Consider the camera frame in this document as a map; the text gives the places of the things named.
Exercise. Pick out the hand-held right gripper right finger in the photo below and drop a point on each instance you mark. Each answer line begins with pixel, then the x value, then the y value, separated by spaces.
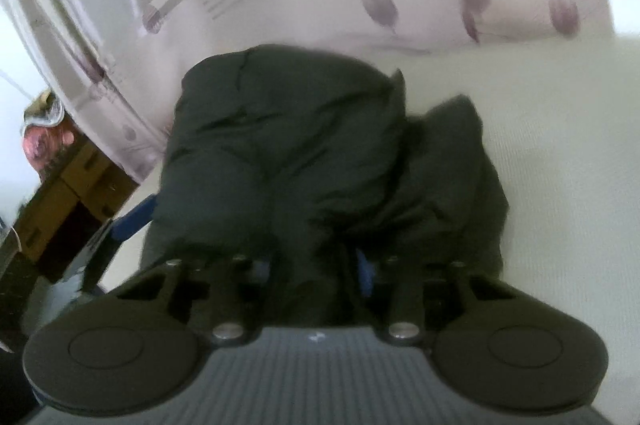
pixel 365 277

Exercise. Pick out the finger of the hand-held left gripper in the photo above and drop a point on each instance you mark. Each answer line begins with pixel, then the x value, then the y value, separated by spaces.
pixel 131 221

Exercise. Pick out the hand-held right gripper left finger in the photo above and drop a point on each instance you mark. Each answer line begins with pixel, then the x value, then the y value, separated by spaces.
pixel 260 269

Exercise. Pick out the black padded jacket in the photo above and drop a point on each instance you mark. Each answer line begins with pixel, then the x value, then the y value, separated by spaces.
pixel 300 130

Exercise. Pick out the brown wooden cabinet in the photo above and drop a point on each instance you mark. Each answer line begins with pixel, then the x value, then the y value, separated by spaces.
pixel 65 200

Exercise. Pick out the pink patterned object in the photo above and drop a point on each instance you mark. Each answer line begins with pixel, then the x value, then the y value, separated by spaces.
pixel 45 145

